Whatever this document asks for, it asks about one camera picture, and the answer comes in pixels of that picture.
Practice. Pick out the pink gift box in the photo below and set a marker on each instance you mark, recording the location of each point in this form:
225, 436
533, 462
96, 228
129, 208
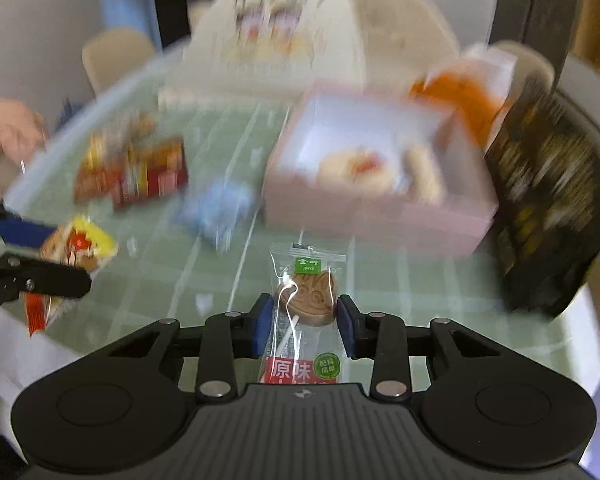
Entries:
404, 173

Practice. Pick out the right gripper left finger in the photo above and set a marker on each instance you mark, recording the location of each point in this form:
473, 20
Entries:
216, 345

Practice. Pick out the person's hand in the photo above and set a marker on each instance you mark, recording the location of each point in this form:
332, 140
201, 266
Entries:
23, 132

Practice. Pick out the orange tissue box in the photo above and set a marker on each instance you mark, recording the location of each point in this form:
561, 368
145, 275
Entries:
475, 85

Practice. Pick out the blue wet wipes packet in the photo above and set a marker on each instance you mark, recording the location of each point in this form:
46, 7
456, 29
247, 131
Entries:
215, 211

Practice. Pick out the cream cartoon snack bag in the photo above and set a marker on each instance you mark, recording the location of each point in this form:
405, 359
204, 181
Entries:
275, 50

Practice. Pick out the yellow red snack packet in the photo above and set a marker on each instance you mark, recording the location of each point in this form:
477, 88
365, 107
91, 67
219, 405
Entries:
79, 242

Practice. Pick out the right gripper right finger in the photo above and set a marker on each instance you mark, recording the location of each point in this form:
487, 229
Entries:
459, 360

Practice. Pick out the black nut snack bag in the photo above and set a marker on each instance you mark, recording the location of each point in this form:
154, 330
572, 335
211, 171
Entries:
545, 170

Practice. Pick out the hawthorn lollipop clear packet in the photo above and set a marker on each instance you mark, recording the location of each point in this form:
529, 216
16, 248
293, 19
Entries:
304, 347

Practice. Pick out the green grid tablecloth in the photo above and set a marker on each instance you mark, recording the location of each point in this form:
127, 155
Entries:
165, 270

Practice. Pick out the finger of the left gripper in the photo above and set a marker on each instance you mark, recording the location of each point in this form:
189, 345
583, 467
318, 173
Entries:
20, 232
23, 274

